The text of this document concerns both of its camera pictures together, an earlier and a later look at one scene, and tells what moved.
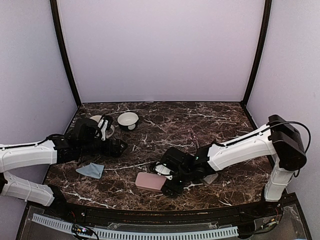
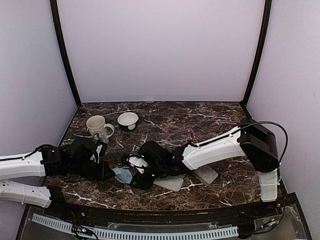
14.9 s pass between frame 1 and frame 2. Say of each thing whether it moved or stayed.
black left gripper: moved
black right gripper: moved
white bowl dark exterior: stayed
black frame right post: stayed
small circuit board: stayed
